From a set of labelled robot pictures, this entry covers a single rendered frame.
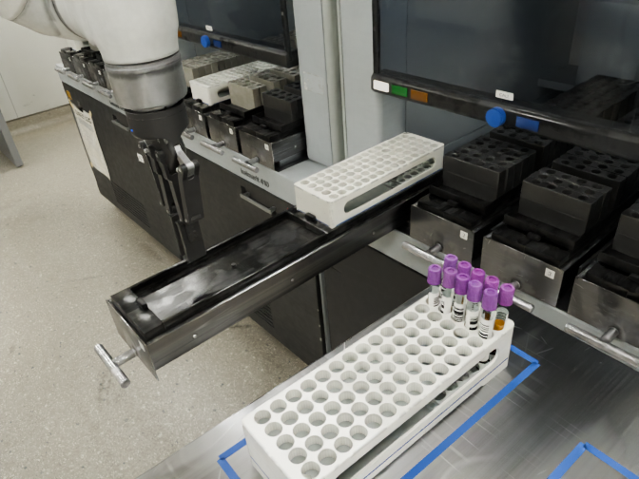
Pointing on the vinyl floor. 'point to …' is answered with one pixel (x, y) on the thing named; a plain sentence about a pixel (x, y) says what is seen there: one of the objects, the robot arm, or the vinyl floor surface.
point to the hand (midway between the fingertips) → (187, 235)
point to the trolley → (484, 419)
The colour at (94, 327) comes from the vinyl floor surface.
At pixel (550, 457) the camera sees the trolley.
